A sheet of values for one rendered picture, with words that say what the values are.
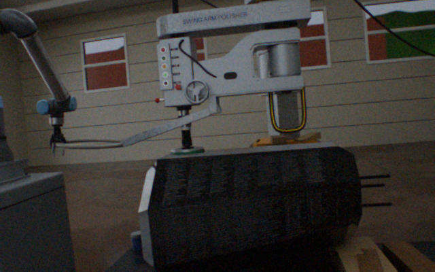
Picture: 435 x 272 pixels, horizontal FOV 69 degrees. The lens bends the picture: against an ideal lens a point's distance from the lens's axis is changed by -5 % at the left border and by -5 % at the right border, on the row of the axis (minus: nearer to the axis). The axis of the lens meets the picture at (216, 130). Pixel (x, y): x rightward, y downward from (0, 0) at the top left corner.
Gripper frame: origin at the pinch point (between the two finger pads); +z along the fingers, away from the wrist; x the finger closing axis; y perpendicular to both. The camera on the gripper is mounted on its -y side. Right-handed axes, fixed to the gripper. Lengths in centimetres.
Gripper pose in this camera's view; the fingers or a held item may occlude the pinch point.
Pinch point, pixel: (58, 154)
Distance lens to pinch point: 239.6
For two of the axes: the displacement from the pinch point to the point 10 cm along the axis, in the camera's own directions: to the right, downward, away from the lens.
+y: 4.0, 0.8, -9.1
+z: 0.0, 10.0, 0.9
